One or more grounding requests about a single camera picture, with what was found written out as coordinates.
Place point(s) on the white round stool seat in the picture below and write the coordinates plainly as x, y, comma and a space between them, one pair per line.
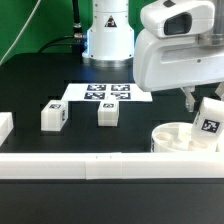
176, 137

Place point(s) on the white left fence block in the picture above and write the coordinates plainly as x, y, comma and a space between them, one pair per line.
6, 125

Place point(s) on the black cable horizontal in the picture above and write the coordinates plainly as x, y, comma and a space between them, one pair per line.
75, 41

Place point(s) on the white front fence bar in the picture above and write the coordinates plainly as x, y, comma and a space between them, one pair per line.
89, 166

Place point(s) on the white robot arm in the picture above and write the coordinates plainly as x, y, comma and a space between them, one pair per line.
111, 41

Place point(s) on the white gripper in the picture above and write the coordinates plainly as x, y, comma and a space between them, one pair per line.
178, 62

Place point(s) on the white AprilTag marker sheet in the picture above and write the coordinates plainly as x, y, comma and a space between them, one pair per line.
101, 91

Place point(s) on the black cable vertical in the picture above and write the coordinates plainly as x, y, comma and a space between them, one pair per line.
76, 15

